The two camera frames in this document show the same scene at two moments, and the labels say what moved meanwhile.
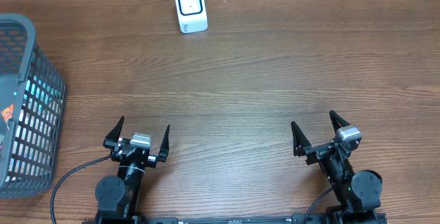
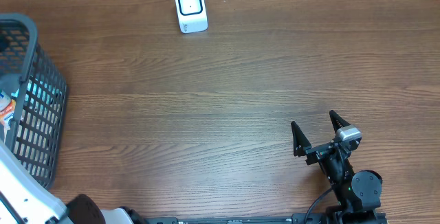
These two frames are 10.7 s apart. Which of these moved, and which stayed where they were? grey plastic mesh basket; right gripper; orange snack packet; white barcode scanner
Moved: orange snack packet
Stayed: grey plastic mesh basket; white barcode scanner; right gripper
